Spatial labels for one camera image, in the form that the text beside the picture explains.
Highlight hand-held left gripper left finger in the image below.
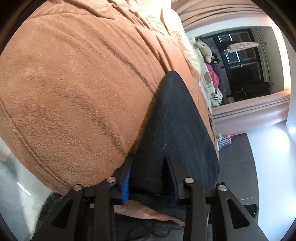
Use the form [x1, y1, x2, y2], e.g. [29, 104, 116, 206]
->
[30, 155, 134, 241]

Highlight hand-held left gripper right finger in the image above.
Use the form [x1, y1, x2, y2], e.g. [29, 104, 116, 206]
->
[163, 156, 266, 241]

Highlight black pants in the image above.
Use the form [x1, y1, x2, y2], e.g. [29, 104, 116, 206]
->
[128, 71, 220, 226]

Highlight person's leg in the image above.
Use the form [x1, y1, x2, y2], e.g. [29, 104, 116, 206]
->
[113, 213, 185, 241]

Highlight dark fuzzy rug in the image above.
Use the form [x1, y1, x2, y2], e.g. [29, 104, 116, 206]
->
[30, 192, 67, 241]

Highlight black and white cloth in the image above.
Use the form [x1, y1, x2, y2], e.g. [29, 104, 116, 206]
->
[211, 89, 222, 107]

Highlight pink plush toy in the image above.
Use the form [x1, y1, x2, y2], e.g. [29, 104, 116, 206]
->
[206, 64, 220, 88]

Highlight grey cushion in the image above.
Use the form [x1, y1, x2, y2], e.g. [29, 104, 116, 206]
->
[216, 65, 230, 105]

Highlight orange fleece blanket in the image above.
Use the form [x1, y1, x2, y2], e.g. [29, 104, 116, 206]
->
[0, 0, 220, 220]

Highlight dark window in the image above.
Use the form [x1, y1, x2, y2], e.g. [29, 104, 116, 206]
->
[214, 27, 271, 101]

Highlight beige plush toy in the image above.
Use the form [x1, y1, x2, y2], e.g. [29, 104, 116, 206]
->
[194, 39, 213, 63]

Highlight floral hanging garment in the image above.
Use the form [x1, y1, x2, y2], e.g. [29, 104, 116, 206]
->
[225, 41, 260, 53]

